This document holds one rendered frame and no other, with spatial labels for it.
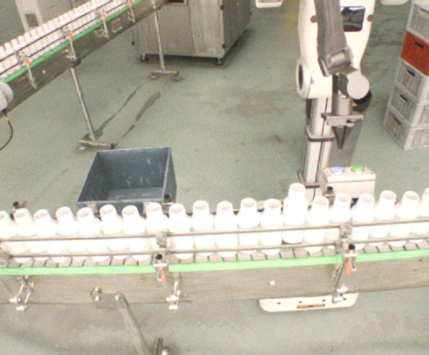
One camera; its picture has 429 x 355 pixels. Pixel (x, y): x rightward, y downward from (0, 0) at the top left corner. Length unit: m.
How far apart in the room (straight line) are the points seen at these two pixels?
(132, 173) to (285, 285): 0.84
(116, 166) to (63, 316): 1.01
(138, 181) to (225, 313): 0.87
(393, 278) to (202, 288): 0.55
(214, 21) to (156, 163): 3.08
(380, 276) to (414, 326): 1.07
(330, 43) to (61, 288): 0.99
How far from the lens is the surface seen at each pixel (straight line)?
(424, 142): 3.37
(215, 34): 4.46
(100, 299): 1.14
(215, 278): 1.01
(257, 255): 0.98
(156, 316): 2.06
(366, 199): 0.95
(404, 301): 2.23
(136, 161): 1.53
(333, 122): 0.99
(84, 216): 0.96
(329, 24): 0.91
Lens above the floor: 1.77
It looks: 40 degrees down
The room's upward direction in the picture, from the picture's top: 4 degrees counter-clockwise
